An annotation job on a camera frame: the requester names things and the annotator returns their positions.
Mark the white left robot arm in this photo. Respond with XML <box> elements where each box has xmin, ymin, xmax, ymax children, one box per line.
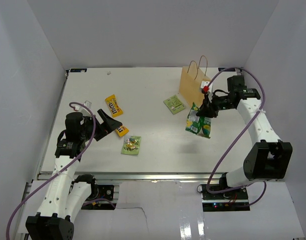
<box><xmin>25</xmin><ymin>109</ymin><xmax>122</xmax><ymax>240</ymax></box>

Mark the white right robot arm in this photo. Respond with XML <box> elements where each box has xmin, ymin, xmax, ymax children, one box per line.
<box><xmin>197</xmin><ymin>75</ymin><xmax>293</xmax><ymax>200</ymax></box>

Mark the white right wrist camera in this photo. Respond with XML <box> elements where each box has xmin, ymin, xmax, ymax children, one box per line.
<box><xmin>200</xmin><ymin>80</ymin><xmax>213</xmax><ymax>100</ymax></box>

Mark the light green flat sachet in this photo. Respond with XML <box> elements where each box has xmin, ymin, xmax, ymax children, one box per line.
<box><xmin>163</xmin><ymin>95</ymin><xmax>186</xmax><ymax>115</ymax></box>

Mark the brown paper bag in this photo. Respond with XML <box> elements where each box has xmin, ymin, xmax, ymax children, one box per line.
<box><xmin>179</xmin><ymin>55</ymin><xmax>210</xmax><ymax>107</ymax></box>

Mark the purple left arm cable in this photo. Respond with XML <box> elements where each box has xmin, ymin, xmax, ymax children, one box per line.
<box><xmin>5</xmin><ymin>101</ymin><xmax>96</xmax><ymax>240</ymax></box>

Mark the green chips bag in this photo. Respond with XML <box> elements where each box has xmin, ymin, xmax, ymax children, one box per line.
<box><xmin>185</xmin><ymin>102</ymin><xmax>211</xmax><ymax>139</ymax></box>

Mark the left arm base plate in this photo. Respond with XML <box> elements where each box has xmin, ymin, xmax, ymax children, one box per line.
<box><xmin>81</xmin><ymin>184</ymin><xmax>116</xmax><ymax>211</ymax></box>

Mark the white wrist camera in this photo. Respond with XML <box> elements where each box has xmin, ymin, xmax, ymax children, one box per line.
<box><xmin>200</xmin><ymin>80</ymin><xmax>213</xmax><ymax>100</ymax></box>
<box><xmin>74</xmin><ymin>100</ymin><xmax>92</xmax><ymax>112</ymax></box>

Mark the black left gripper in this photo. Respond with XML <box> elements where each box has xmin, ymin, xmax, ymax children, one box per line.
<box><xmin>80</xmin><ymin>108</ymin><xmax>122</xmax><ymax>142</ymax></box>

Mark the aluminium table front rail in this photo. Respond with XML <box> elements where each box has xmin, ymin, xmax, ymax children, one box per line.
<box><xmin>37</xmin><ymin>172</ymin><xmax>276</xmax><ymax>181</ymax></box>

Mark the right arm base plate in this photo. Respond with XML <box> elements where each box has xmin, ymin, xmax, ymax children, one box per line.
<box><xmin>197</xmin><ymin>184</ymin><xmax>250</xmax><ymax>212</ymax></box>

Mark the yellow m&m packet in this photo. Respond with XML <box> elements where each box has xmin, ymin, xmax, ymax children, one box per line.
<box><xmin>105</xmin><ymin>94</ymin><xmax>123</xmax><ymax>118</ymax></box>
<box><xmin>115</xmin><ymin>125</ymin><xmax>129</xmax><ymax>137</ymax></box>

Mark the green candy packet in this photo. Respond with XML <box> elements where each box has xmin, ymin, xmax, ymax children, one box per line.
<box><xmin>121</xmin><ymin>135</ymin><xmax>141</xmax><ymax>155</ymax></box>

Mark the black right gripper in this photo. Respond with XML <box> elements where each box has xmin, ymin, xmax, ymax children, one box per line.
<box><xmin>197</xmin><ymin>91</ymin><xmax>235</xmax><ymax>119</ymax></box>

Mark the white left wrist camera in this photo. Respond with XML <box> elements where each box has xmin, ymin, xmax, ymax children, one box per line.
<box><xmin>74</xmin><ymin>100</ymin><xmax>92</xmax><ymax>112</ymax></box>

